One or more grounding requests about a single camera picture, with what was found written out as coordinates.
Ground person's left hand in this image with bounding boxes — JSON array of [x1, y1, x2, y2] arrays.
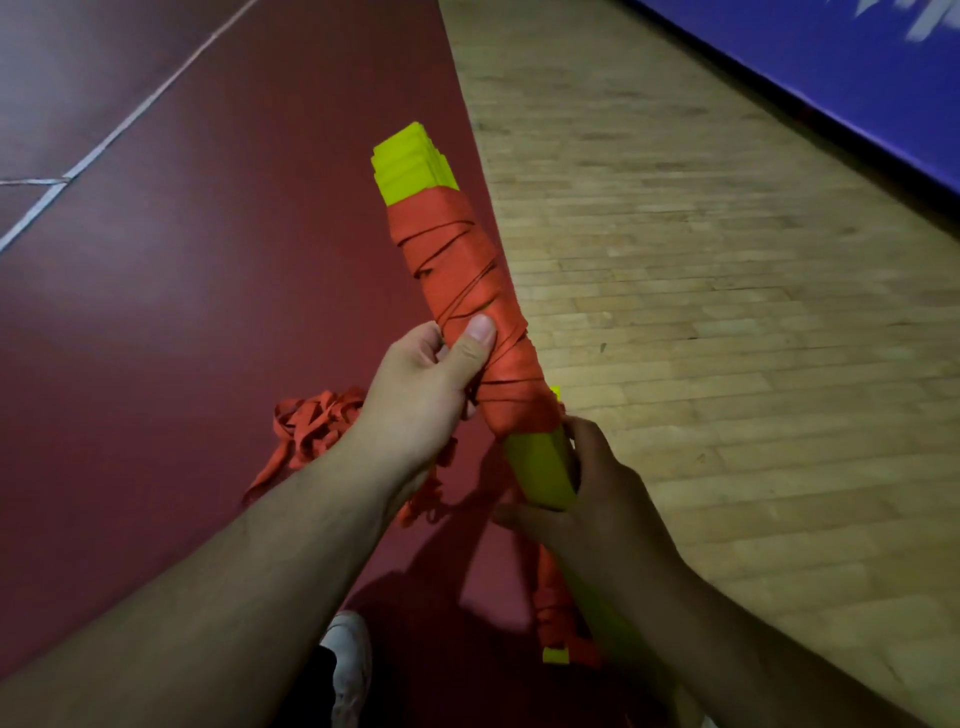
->
[[337, 313, 498, 511]]

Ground person's right hand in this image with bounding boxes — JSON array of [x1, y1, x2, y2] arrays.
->
[[491, 416, 695, 601]]

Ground person's right forearm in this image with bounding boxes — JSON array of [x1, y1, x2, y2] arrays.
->
[[622, 554, 931, 728]]

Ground person's left forearm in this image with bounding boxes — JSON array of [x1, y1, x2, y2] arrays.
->
[[0, 442, 410, 728]]

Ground white left shoe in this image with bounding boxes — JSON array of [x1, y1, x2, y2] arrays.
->
[[320, 611, 374, 728]]

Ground black left trouser leg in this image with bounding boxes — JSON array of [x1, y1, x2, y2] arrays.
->
[[273, 644, 337, 728]]

